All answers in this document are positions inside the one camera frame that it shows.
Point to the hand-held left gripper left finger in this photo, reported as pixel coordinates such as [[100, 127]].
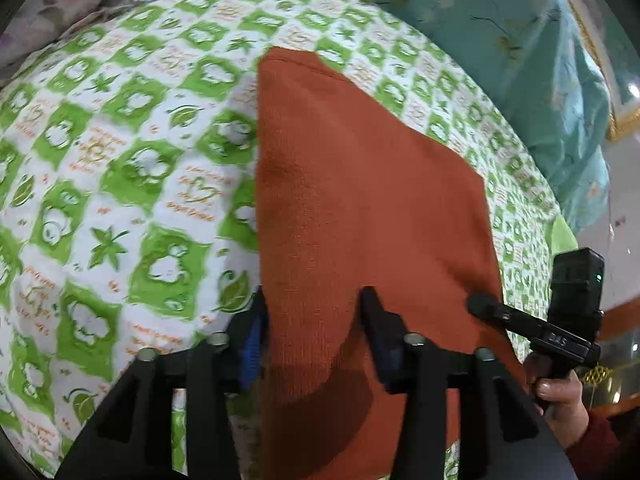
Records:
[[250, 347]]

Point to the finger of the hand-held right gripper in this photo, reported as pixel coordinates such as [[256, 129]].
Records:
[[492, 310]]

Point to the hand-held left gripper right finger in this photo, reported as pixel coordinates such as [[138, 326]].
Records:
[[386, 347]]

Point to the orange knit sweater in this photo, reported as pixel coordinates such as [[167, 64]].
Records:
[[370, 200]]

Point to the person's right forearm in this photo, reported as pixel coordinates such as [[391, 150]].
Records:
[[597, 445]]

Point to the person's right hand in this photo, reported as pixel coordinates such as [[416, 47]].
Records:
[[562, 405]]

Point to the light green cloth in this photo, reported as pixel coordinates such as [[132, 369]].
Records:
[[562, 237]]

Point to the brown wooden furniture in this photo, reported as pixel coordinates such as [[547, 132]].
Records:
[[620, 322]]

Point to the green frog printed bed sheet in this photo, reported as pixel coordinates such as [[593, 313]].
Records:
[[125, 160]]

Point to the teal floral quilt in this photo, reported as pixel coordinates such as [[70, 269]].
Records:
[[500, 50]]

